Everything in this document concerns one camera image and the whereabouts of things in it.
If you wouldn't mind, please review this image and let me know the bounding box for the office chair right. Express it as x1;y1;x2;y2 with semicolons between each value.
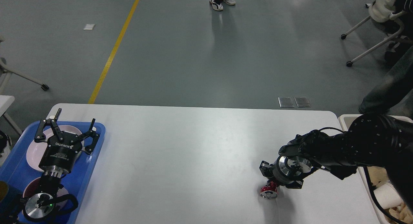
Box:
340;0;412;67

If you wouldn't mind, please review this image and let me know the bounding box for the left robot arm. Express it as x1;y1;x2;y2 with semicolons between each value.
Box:
1;109;105;224

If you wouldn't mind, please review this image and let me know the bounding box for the brown paper bag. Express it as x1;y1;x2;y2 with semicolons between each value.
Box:
367;166;388;188

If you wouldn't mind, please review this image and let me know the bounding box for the pink mug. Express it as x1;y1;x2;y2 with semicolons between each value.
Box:
23;177;68;210

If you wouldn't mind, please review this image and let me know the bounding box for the dark green mug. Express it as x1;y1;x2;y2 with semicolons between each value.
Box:
0;180;22;219

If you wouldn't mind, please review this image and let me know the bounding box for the floor outlet plate right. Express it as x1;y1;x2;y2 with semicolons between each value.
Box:
294;97;311;108

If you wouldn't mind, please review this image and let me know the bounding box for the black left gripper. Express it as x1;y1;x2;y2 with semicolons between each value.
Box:
34;109;100;177

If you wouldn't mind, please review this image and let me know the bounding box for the blue plastic tray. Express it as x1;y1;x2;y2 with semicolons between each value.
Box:
0;121;106;224

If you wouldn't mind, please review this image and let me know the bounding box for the white side table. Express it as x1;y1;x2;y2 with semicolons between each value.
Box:
0;95;23;136

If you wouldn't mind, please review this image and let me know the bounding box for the person in jeans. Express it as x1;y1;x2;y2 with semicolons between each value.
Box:
358;47;413;118

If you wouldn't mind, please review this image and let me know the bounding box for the white paper cup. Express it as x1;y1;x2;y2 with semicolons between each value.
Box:
373;180;403;209

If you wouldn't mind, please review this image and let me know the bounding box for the beige plastic bin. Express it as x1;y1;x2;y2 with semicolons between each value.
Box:
338;114;413;224

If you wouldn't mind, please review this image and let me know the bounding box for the pink plate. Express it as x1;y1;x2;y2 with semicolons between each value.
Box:
26;125;81;172

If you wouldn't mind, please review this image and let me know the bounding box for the floor outlet plate left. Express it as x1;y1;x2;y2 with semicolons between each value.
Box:
278;97;295;108

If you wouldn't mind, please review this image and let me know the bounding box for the brown paper ball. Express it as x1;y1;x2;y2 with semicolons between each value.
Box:
386;202;413;224

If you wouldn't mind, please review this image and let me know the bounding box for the green plate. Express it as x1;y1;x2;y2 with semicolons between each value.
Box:
73;133;86;158

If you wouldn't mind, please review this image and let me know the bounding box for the person in white sneakers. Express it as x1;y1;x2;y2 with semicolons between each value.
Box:
209;0;236;11

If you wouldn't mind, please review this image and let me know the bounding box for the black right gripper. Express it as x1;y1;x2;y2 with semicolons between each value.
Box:
260;156;313;189

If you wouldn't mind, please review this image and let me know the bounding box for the floor outlet plate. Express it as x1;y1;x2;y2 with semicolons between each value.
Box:
278;97;295;108
294;97;311;108

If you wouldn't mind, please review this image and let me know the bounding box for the crushed red can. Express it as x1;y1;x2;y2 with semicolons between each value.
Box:
259;180;279;200

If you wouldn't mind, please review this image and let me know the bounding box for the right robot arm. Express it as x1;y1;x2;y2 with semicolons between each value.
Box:
259;114;413;224

